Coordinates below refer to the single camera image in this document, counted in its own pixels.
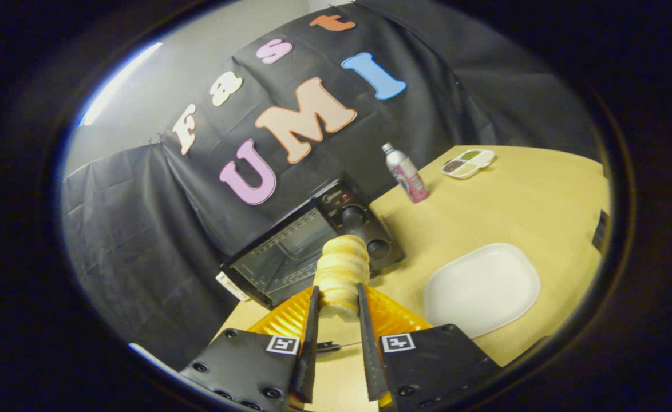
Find white square plate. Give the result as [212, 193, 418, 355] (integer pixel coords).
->
[424, 243, 541, 339]

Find pink drink bottle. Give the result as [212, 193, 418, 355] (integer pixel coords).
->
[382, 142, 430, 204]

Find white divided condiment dish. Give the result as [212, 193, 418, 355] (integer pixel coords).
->
[441, 149, 496, 180]

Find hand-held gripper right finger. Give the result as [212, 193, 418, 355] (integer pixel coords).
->
[357, 282, 503, 412]

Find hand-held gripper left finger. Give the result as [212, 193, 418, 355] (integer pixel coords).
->
[179, 284, 321, 412]

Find white bread toaster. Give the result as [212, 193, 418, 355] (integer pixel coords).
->
[216, 272, 251, 302]

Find golden bread roll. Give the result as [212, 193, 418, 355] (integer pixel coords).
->
[313, 233, 371, 320]

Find small dark object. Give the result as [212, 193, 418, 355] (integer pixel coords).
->
[592, 209, 610, 252]

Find black toaster oven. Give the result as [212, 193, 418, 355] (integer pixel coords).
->
[220, 179, 406, 311]

